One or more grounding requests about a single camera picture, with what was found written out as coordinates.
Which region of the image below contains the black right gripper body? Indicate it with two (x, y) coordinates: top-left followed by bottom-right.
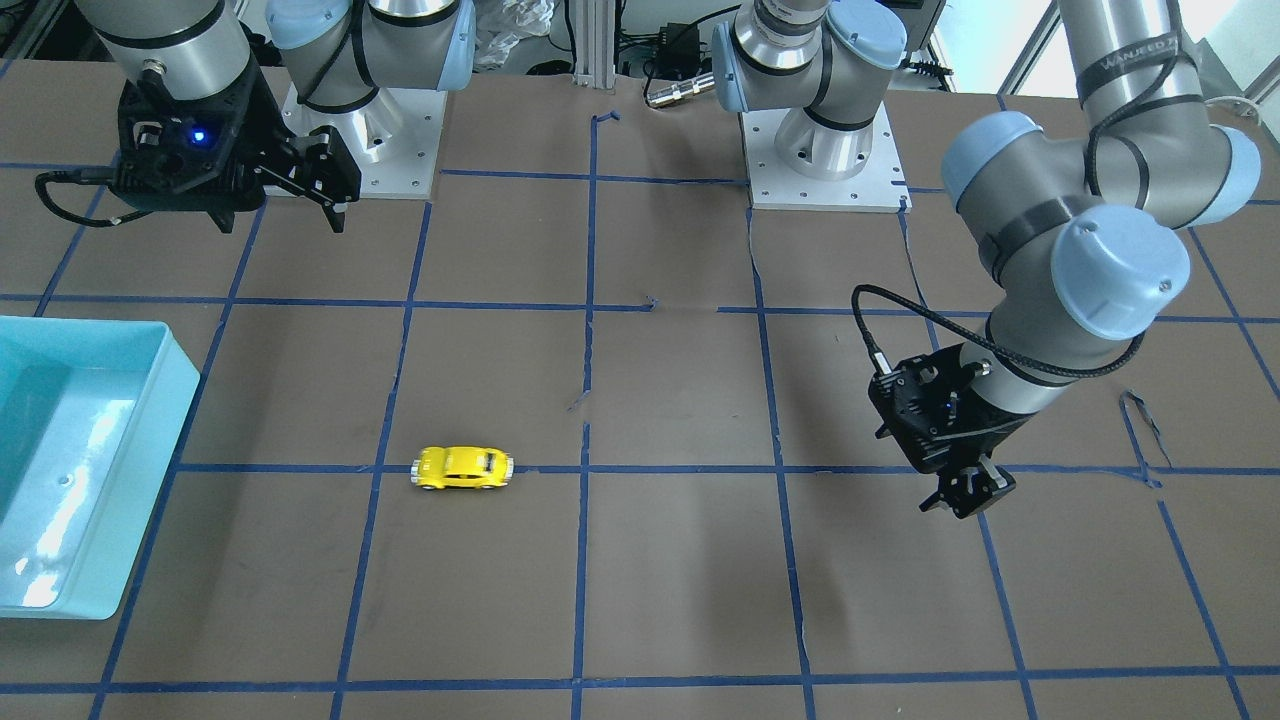
(109, 70), (294, 215)

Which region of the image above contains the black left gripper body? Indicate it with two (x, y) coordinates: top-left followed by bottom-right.
(868, 346), (1030, 477)

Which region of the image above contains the yellow toy beetle car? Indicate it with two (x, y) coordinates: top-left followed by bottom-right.
(410, 446), (515, 489)

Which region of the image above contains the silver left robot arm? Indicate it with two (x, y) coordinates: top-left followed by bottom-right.
(712, 1), (1261, 519)

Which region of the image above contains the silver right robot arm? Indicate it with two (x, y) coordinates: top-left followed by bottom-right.
(35, 1), (476, 233)

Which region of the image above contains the turquoise plastic storage bin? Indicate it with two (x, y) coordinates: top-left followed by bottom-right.
(1, 316), (200, 620)

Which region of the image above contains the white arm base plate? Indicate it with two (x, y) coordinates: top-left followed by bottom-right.
(739, 105), (913, 214)
(282, 86), (451, 200)

